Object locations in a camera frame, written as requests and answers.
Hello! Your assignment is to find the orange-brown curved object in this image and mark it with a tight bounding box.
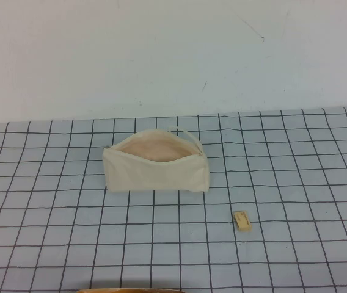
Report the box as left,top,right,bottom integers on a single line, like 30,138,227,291
78,288,187,293

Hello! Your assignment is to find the blue grid-pattern tablecloth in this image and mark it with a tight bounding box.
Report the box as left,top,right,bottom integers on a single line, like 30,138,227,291
0,105,347,293

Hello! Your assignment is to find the cream fabric pencil case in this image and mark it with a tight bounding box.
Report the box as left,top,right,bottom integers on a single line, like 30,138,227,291
101,125,210,194

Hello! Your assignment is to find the beige rectangular eraser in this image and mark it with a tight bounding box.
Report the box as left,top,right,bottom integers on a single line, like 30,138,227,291
232,210,252,231

